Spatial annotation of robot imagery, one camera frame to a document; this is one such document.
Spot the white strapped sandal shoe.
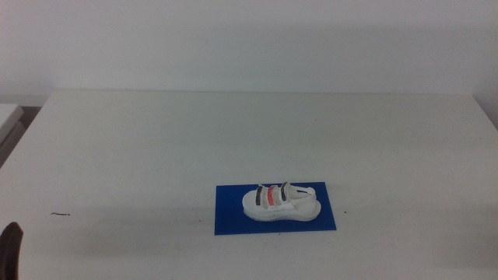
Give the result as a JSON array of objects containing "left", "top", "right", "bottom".
[{"left": 241, "top": 181, "right": 322, "bottom": 223}]

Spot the blue rectangular mat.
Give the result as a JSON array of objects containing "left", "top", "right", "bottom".
[{"left": 214, "top": 181, "right": 338, "bottom": 236}]

